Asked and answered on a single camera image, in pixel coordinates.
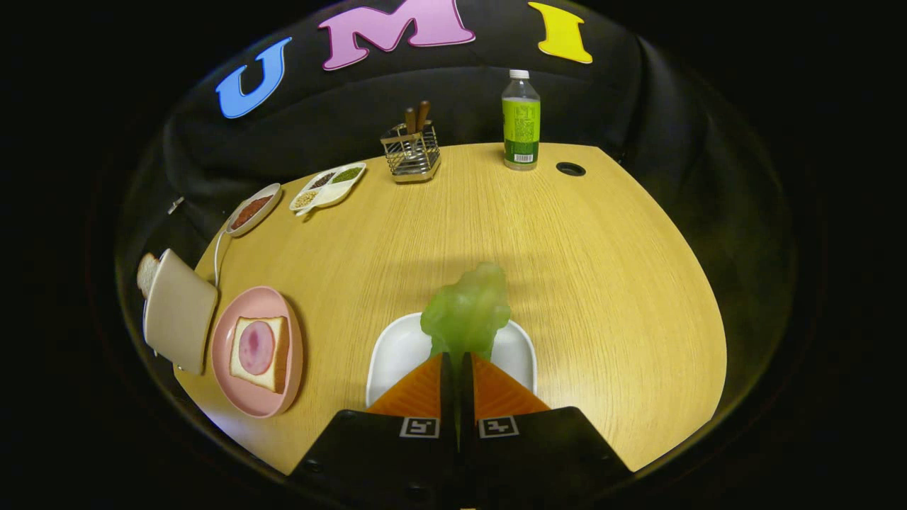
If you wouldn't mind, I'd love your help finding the metal wire utensil holder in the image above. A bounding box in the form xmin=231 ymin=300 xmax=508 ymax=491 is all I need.
xmin=381 ymin=122 xmax=441 ymax=183

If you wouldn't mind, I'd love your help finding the bread slice with ham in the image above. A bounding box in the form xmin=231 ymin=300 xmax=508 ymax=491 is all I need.
xmin=229 ymin=316 xmax=291 ymax=394

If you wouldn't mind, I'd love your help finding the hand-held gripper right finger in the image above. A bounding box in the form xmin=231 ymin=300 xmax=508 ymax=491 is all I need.
xmin=461 ymin=352 xmax=633 ymax=510

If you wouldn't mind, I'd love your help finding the pink ham slice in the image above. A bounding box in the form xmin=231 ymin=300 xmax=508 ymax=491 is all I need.
xmin=239 ymin=321 xmax=276 ymax=376

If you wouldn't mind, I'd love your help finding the black backdrop cloth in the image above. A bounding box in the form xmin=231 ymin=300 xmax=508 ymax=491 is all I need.
xmin=117 ymin=0 xmax=798 ymax=397

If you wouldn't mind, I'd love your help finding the white toaster cable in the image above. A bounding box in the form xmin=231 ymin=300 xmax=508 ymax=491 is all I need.
xmin=213 ymin=230 xmax=233 ymax=288

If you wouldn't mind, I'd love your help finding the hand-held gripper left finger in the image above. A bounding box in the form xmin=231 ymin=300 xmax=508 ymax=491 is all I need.
xmin=287 ymin=352 xmax=458 ymax=510

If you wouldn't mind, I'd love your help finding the brown meat slice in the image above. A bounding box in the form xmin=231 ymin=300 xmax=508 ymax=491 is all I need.
xmin=232 ymin=195 xmax=274 ymax=229

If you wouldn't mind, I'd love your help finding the white toaster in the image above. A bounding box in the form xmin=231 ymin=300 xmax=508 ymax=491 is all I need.
xmin=142 ymin=248 xmax=219 ymax=375

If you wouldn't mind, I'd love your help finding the green lettuce leaf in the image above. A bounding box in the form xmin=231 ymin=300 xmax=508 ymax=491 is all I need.
xmin=420 ymin=263 xmax=512 ymax=369

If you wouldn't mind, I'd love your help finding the toasted bread slice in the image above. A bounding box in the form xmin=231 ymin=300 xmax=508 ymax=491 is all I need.
xmin=136 ymin=252 xmax=162 ymax=298

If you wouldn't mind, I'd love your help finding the green label water bottle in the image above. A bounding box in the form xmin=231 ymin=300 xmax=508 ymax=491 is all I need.
xmin=502 ymin=69 xmax=541 ymax=171

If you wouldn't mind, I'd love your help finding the white square plate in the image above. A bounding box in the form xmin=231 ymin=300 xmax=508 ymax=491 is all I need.
xmin=366 ymin=312 xmax=537 ymax=408

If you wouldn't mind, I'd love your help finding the pink round plate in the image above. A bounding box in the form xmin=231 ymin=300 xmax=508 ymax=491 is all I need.
xmin=211 ymin=286 xmax=304 ymax=419

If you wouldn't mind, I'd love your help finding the white oval plate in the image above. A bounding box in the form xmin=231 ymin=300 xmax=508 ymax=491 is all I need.
xmin=225 ymin=183 xmax=283 ymax=238

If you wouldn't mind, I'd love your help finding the white divided dish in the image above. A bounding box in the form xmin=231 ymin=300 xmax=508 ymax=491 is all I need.
xmin=289 ymin=162 xmax=368 ymax=217

